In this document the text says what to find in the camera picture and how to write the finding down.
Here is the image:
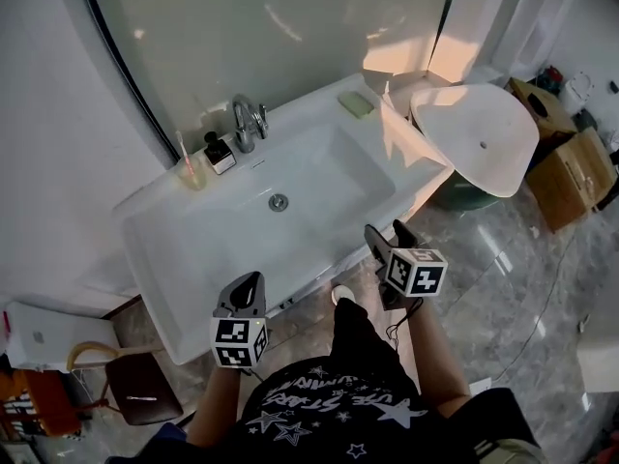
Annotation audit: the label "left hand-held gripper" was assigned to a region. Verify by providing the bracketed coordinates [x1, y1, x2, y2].
[210, 272, 271, 370]

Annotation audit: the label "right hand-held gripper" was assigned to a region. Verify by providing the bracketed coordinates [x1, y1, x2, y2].
[364, 218, 449, 312]

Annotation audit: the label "person's right forearm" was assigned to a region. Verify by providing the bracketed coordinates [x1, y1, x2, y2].
[404, 297, 473, 419]

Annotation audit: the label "person's left forearm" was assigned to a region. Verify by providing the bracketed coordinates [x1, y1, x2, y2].
[185, 364, 258, 450]

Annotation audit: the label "white rectangular washbasin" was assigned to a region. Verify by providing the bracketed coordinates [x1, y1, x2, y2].
[111, 72, 456, 367]

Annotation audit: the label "person's white shoe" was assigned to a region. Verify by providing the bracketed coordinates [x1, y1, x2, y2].
[331, 284, 357, 307]

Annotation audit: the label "green basin stand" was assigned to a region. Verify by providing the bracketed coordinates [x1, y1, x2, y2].
[428, 170, 505, 213]

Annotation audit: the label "person's black shorts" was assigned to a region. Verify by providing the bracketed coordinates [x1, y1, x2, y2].
[330, 298, 423, 398]

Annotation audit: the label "clear plastic cup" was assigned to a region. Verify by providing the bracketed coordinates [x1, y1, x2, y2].
[174, 155, 209, 192]

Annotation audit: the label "white round basin bowl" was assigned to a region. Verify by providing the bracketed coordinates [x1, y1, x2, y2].
[409, 83, 541, 199]

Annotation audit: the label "black soap dispenser bottle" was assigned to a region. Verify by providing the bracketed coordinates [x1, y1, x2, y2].
[202, 130, 238, 177]

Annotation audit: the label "brown stool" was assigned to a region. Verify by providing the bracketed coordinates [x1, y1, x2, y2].
[104, 353, 186, 427]

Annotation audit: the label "green soap bar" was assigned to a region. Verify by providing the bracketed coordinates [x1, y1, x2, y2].
[337, 91, 376, 118]

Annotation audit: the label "pink toothbrush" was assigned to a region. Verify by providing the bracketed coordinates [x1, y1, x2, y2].
[174, 130, 199, 188]

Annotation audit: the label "black star-printed shirt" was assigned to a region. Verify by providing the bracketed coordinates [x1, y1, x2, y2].
[105, 355, 547, 464]

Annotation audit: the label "chrome faucet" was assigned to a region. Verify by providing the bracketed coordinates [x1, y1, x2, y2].
[231, 93, 270, 156]

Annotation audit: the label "large brown cardboard box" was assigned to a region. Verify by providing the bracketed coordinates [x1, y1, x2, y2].
[525, 127, 619, 234]

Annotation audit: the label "white box appliance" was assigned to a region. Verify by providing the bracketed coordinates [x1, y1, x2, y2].
[3, 301, 121, 374]

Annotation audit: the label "small brown cardboard box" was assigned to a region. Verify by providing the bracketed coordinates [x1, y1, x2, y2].
[506, 76, 579, 145]

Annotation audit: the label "red and blue tool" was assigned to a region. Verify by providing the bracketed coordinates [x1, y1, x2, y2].
[535, 65, 565, 97]

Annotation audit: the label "orange crate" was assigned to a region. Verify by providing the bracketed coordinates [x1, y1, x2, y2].
[0, 368, 82, 438]

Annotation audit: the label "white jug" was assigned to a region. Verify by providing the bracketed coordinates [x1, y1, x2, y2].
[562, 70, 596, 116]

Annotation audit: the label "large black-framed mirror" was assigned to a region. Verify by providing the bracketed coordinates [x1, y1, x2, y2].
[75, 0, 463, 164]

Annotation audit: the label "white block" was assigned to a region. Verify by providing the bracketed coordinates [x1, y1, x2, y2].
[576, 334, 619, 395]

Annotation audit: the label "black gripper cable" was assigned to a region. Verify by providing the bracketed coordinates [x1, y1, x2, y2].
[384, 298, 425, 353]

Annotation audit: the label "yellow hose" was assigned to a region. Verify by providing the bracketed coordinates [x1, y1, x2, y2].
[65, 339, 162, 374]

